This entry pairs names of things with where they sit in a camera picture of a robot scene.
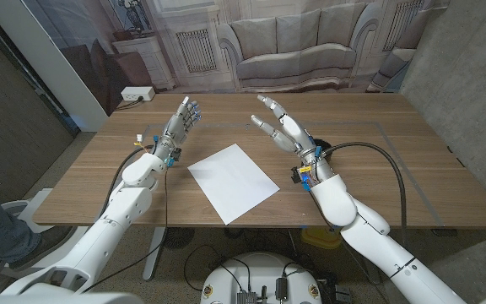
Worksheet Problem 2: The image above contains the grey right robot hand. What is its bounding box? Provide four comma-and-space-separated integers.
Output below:
250, 94, 335, 191

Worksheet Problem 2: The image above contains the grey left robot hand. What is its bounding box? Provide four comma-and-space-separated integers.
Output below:
152, 95, 203, 168

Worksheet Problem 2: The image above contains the white paper sheet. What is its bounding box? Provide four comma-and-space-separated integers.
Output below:
187, 143, 281, 226

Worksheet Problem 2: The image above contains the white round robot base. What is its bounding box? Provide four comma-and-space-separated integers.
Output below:
200, 252, 323, 304

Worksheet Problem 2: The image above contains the black mug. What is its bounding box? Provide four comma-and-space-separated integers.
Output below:
311, 137, 334, 165

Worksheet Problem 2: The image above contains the white power strip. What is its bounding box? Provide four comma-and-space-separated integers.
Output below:
120, 85, 156, 102

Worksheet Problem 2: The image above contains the printed living room backdrop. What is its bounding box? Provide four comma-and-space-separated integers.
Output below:
21, 0, 451, 115

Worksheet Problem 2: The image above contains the yellow object under table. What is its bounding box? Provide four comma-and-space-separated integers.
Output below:
300, 226, 343, 250

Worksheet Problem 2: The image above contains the round black floor fan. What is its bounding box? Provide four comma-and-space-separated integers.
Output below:
162, 226, 196, 251

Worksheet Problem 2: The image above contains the white table leg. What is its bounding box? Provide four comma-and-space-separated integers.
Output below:
142, 226, 167, 281

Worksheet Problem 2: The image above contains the white chair base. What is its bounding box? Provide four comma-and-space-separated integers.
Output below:
0, 187, 88, 280

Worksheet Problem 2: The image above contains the black power strip cord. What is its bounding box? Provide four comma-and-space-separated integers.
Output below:
114, 95, 145, 111

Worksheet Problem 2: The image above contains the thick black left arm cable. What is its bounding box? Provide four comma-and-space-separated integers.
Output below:
99, 145, 155, 220

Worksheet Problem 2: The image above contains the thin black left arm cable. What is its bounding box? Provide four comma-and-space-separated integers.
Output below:
80, 166, 172, 295

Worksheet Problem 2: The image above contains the black floor cable loop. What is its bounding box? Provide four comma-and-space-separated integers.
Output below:
182, 243, 252, 293

